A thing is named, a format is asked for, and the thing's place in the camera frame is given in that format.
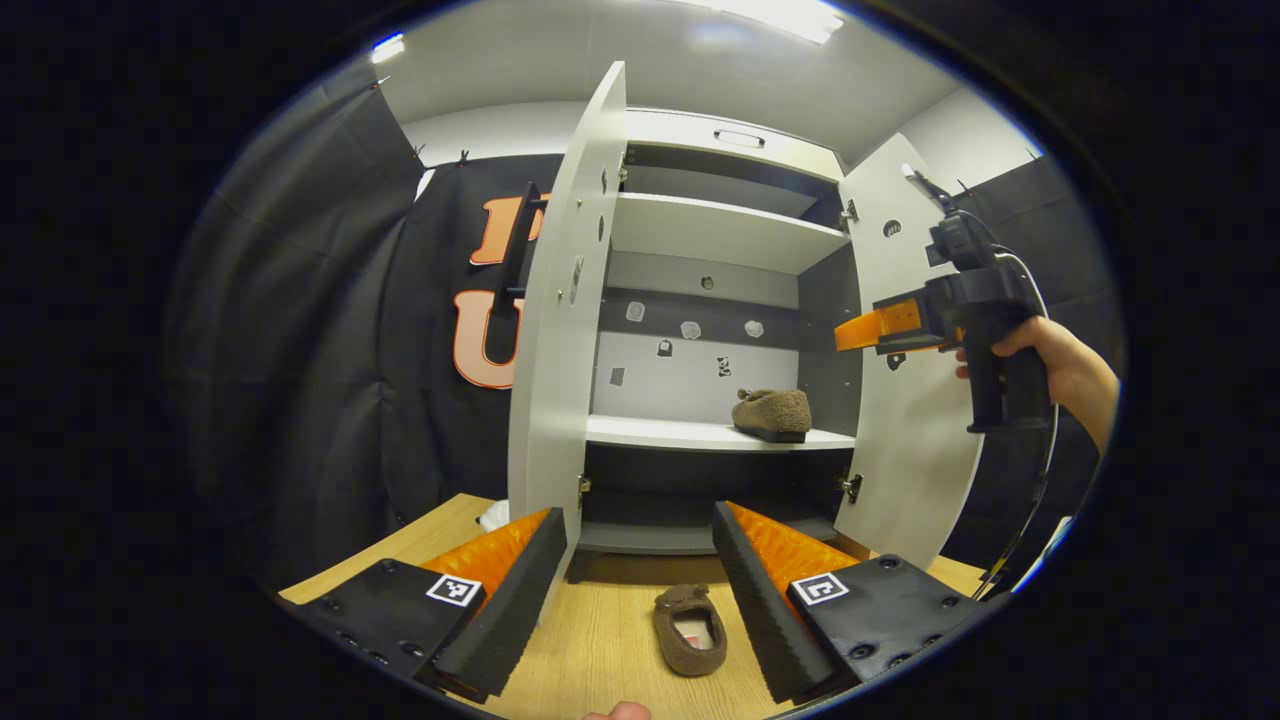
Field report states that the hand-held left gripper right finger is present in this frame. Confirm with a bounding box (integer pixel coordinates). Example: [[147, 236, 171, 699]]
[[712, 502, 991, 706]]

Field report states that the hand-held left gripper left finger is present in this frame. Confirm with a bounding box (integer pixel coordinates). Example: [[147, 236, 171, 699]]
[[285, 507, 569, 706]]

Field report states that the brown fluffy shoe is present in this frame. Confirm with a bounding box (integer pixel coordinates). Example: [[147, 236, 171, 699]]
[[653, 584, 729, 678], [731, 388, 813, 444]]

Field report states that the white cabinet door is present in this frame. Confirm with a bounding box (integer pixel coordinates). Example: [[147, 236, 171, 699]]
[[833, 133, 986, 571], [507, 60, 628, 626]]

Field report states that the white shoe cabinet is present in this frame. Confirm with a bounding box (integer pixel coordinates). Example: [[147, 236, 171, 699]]
[[565, 105, 866, 586]]

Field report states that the black backdrop cloth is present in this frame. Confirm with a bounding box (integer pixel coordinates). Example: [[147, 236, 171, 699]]
[[940, 155, 1126, 591], [165, 75, 566, 591]]

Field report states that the long ceiling light panel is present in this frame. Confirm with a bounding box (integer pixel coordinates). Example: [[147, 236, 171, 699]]
[[690, 0, 846, 46]]

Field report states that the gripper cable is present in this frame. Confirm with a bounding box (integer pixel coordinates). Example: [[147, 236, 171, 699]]
[[975, 240, 1063, 601]]

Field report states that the black door handle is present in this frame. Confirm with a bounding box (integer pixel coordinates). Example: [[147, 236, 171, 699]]
[[497, 182, 551, 301]]

